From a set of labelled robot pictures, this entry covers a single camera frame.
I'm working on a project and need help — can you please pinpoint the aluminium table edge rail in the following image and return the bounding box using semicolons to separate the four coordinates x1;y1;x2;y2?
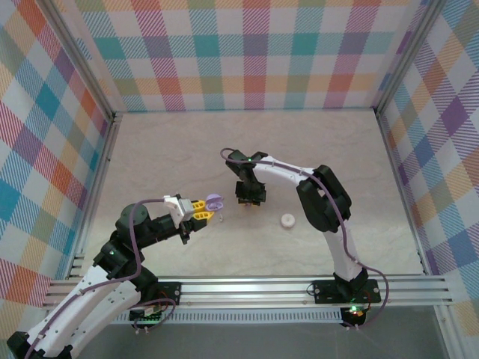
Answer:
373;110;431;277
66;111;123;280

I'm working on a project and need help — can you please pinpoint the aluminium frame leg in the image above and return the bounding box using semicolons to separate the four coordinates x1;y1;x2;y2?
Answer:
433;304;461;359

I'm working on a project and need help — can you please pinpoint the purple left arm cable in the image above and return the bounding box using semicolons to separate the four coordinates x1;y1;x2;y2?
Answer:
22;197;177;359

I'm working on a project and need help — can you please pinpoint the white slotted cable duct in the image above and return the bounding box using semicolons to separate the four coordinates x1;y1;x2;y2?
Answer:
58;312;344;325

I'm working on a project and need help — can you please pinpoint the wide aluminium mounting rail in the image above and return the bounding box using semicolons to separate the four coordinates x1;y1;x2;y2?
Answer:
40;274;454;310

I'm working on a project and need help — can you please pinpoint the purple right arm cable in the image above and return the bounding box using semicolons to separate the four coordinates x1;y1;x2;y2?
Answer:
219;147;392;332

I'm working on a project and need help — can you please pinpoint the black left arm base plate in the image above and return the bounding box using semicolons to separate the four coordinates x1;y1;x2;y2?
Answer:
114;282;183;307

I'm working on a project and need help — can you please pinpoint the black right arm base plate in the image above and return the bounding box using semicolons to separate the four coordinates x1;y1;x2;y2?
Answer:
313;280;382;304

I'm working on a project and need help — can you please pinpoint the aluminium corner post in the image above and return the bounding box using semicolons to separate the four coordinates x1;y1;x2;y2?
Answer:
43;0;115;119
373;0;446;115

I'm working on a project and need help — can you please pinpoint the purple earbud charging case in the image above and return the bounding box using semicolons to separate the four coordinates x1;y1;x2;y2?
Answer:
205;192;225;213

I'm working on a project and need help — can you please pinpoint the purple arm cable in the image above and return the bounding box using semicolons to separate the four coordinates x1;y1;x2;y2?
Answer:
219;147;392;332
22;197;177;359

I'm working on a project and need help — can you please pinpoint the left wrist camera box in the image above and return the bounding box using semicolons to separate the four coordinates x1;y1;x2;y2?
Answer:
163;193;194;225

